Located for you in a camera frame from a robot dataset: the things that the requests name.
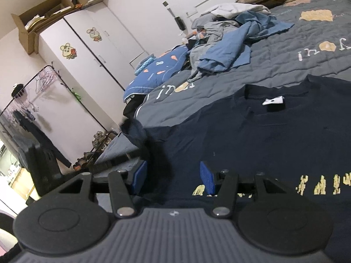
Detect black clothes rack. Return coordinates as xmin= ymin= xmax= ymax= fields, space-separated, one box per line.
xmin=0 ymin=65 xmax=111 ymax=143

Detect shoe rack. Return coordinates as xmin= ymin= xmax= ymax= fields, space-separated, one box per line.
xmin=72 ymin=130 xmax=116 ymax=171

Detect upright black brush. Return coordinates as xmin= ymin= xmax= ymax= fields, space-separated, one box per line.
xmin=163 ymin=1 xmax=187 ymax=31

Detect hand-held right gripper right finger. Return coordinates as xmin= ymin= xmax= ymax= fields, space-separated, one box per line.
xmin=199 ymin=160 xmax=298 ymax=220

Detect light blue garment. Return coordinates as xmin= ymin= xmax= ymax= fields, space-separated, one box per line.
xmin=198 ymin=10 xmax=296 ymax=73

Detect pink clothes hangers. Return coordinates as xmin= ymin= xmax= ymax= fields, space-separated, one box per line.
xmin=34 ymin=69 xmax=60 ymax=95

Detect large cardboard box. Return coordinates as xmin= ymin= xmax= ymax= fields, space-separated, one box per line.
xmin=10 ymin=0 xmax=76 ymax=55

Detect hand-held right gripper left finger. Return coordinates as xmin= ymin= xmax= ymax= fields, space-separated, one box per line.
xmin=56 ymin=160 xmax=149 ymax=220

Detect teal knitted cloth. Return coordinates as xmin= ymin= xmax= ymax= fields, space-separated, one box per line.
xmin=134 ymin=55 xmax=156 ymax=75

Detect black hat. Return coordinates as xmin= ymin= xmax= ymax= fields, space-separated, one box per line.
xmin=10 ymin=83 xmax=26 ymax=98

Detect wooden cabinet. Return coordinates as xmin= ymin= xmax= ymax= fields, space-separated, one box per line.
xmin=10 ymin=167 xmax=35 ymax=201

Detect black cloth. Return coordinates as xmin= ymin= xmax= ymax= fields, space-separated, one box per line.
xmin=123 ymin=95 xmax=149 ymax=119

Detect white garment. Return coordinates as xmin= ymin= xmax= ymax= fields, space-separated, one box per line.
xmin=200 ymin=2 xmax=271 ymax=17

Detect grey fish print quilt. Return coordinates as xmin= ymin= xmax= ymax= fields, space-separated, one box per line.
xmin=95 ymin=0 xmax=351 ymax=171

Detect navy T-shirt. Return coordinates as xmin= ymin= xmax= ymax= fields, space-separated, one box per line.
xmin=119 ymin=74 xmax=351 ymax=242

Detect hanging dark garment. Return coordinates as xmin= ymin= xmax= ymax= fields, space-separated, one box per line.
xmin=12 ymin=109 xmax=72 ymax=168

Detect grey garment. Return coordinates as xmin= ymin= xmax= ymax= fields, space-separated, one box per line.
xmin=188 ymin=19 xmax=240 ymax=82

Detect white wardrobe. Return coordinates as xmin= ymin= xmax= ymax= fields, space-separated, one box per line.
xmin=38 ymin=5 xmax=150 ymax=132

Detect blue carrot print blanket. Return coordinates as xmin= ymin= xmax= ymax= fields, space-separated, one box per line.
xmin=123 ymin=44 xmax=190 ymax=104

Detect cartoon mouse sticker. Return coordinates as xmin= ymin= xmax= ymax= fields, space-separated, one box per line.
xmin=59 ymin=42 xmax=78 ymax=60
xmin=86 ymin=27 xmax=102 ymax=43

